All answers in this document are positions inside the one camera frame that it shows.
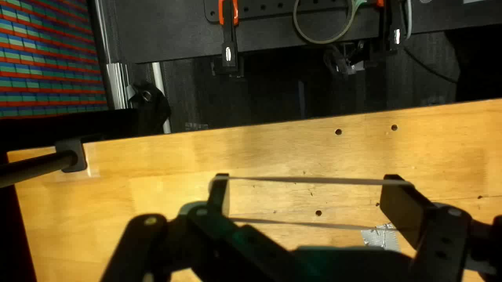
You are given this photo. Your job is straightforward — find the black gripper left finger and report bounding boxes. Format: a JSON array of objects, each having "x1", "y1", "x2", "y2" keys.
[{"x1": 99, "y1": 172, "x2": 297, "y2": 282}]

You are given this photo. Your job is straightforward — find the black round knob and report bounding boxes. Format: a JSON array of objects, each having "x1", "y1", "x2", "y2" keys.
[{"x1": 127, "y1": 81, "x2": 173, "y2": 128}]

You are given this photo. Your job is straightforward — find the colourful striped panel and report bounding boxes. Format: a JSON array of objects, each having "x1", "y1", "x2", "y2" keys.
[{"x1": 0, "y1": 0, "x2": 110, "y2": 120}]

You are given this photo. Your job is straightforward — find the silver aluminium post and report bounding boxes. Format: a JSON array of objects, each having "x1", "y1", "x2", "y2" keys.
[{"x1": 104, "y1": 61, "x2": 133, "y2": 111}]

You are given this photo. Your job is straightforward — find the grey tape piece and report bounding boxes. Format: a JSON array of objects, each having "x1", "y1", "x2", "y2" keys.
[{"x1": 361, "y1": 223, "x2": 402, "y2": 253}]

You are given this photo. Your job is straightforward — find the black equipment cart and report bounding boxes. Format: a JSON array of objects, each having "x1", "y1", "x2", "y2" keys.
[{"x1": 97, "y1": 0, "x2": 502, "y2": 67}]

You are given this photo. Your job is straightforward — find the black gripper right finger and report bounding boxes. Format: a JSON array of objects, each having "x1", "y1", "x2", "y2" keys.
[{"x1": 378, "y1": 173, "x2": 502, "y2": 282}]

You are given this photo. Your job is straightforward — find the orange handled clamp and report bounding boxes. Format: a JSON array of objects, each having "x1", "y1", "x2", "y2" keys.
[
  {"x1": 372, "y1": 0, "x2": 414, "y2": 54},
  {"x1": 215, "y1": 0, "x2": 246, "y2": 73}
]

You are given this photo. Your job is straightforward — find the black pole clamp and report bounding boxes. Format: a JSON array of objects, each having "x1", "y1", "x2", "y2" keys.
[{"x1": 53, "y1": 136, "x2": 89, "y2": 173}]

